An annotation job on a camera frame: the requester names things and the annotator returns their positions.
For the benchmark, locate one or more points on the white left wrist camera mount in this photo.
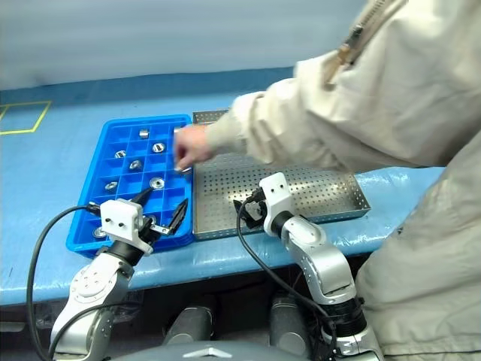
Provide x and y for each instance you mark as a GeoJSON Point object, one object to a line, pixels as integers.
{"type": "Point", "coordinates": [120, 222]}

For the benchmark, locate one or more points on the perforated metal tray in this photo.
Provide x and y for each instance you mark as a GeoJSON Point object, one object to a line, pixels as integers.
{"type": "Point", "coordinates": [300, 195]}

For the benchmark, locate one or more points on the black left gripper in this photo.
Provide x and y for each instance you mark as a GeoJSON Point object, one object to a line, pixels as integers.
{"type": "Point", "coordinates": [148, 235]}

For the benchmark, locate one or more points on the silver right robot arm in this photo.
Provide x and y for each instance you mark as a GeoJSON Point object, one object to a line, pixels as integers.
{"type": "Point", "coordinates": [323, 259]}

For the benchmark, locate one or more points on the person's bare hand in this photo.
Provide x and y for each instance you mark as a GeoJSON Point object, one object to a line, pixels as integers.
{"type": "Point", "coordinates": [193, 146]}

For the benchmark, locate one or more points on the blue compartment tray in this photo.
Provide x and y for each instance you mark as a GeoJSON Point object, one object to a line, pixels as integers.
{"type": "Point", "coordinates": [109, 167]}

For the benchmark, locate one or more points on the grey rounded shape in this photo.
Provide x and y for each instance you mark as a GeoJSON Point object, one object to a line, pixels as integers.
{"type": "Point", "coordinates": [188, 327]}
{"type": "Point", "coordinates": [289, 319]}

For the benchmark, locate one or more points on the dark grey curved cover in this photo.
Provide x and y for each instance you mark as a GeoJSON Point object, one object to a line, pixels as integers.
{"type": "Point", "coordinates": [210, 353]}

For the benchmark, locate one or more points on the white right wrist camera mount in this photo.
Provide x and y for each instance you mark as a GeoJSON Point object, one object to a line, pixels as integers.
{"type": "Point", "coordinates": [276, 195]}

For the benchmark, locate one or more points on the beige jacket person torso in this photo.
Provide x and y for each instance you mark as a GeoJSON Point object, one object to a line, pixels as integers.
{"type": "Point", "coordinates": [421, 94]}

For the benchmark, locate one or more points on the beige sleeved person arm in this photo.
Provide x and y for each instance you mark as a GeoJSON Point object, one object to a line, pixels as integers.
{"type": "Point", "coordinates": [282, 124]}

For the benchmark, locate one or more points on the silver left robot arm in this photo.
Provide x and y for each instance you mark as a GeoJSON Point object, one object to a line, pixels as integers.
{"type": "Point", "coordinates": [94, 286]}

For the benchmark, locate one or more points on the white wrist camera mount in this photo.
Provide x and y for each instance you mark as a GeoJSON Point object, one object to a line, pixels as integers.
{"type": "Point", "coordinates": [120, 222]}
{"type": "Point", "coordinates": [276, 195]}

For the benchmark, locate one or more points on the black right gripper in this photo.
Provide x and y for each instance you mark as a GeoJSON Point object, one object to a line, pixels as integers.
{"type": "Point", "coordinates": [255, 205]}

